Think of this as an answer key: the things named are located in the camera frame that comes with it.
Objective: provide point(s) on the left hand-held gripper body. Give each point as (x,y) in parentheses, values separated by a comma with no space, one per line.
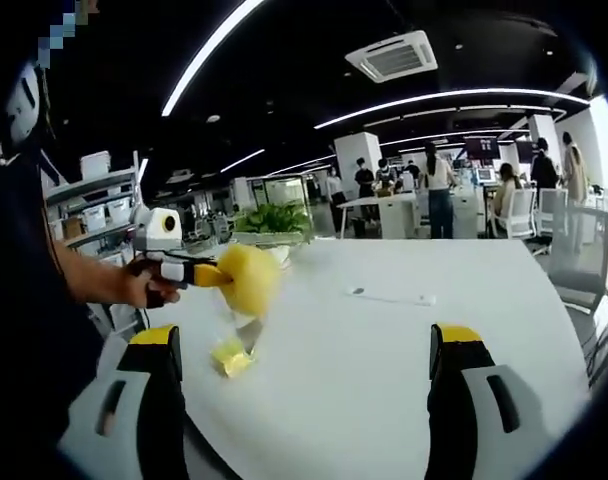
(156,227)

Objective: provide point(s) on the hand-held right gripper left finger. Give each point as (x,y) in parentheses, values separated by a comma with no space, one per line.
(134,400)

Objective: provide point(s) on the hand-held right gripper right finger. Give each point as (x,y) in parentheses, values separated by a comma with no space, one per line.
(464,400)

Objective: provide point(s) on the round yellow silicone block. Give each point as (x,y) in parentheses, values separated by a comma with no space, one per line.
(254,277)

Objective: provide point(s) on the ridged yellow silicone block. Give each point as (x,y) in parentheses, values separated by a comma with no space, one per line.
(234,357)

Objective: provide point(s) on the person's left hand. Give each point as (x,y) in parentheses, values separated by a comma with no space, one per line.
(144,287)

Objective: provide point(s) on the metal storage shelf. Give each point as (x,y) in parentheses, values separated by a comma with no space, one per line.
(99,205)

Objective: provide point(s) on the clear plastic wrap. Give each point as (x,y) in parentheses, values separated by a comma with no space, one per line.
(239,325)

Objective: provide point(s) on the white plant pot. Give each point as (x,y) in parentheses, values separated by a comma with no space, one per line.
(279,252)

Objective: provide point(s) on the green potted plant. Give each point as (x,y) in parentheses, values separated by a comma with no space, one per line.
(271,220)

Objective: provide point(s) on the person's dark clothing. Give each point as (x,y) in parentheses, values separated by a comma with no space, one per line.
(29,350)

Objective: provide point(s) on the white worn device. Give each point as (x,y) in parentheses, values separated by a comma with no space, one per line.
(26,107)

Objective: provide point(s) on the curved ceiling light strip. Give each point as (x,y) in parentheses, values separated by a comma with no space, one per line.
(449,100)
(204,55)

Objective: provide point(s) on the white office chair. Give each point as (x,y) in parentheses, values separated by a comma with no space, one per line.
(521,212)

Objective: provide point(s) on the white background table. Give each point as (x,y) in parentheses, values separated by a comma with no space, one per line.
(379,205)

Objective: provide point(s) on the computer monitor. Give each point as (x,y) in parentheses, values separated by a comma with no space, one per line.
(485,175)

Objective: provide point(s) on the ceiling air conditioner unit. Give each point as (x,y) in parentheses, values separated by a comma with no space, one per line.
(391,57)

